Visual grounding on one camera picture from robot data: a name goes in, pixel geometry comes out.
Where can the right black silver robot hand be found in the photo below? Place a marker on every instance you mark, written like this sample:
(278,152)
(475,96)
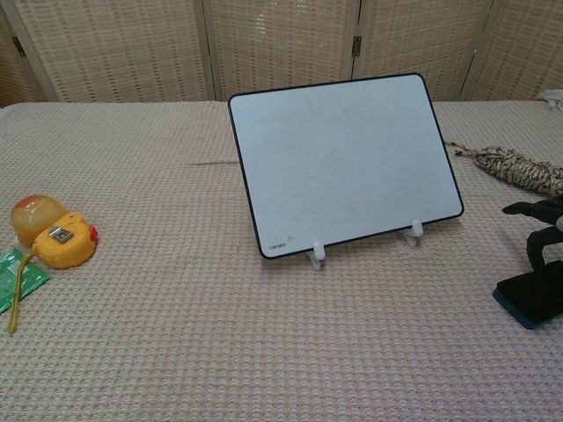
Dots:
(550,211)

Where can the black whiteboard eraser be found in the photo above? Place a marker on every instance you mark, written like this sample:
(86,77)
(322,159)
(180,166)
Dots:
(532,299)

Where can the woven folding screen panel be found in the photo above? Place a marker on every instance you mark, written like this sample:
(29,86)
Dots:
(422,44)
(119,48)
(523,44)
(6,66)
(281,44)

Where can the white plastic board stand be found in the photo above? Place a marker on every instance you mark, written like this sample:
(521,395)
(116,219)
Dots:
(317,256)

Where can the brass screen hinge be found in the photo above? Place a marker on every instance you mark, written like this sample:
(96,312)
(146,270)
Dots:
(357,46)

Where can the beige woven tablecloth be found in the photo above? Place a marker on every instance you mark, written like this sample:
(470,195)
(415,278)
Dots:
(176,307)

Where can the yellow tape measure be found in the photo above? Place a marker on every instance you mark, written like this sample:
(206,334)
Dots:
(61,246)

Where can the orange yellow toy apple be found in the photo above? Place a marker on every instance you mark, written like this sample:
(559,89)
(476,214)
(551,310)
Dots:
(33,215)

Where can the green foil packet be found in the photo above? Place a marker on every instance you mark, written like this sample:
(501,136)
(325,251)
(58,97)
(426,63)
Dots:
(6,279)

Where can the small white whiteboard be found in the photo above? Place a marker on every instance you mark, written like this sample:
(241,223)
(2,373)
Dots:
(343,167)

